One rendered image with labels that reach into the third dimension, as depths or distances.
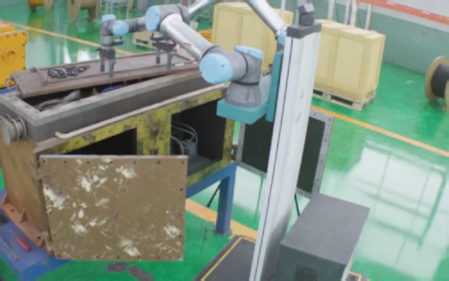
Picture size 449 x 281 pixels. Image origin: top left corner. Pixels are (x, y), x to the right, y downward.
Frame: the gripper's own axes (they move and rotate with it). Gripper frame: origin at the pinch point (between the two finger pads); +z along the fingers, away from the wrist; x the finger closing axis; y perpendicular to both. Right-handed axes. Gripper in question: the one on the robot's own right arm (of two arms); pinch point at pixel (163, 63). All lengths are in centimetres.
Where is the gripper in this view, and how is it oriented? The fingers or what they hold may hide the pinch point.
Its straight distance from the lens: 256.6
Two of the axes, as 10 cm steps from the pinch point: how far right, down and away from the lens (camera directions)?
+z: -1.0, 9.1, 4.0
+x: -6.3, -3.7, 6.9
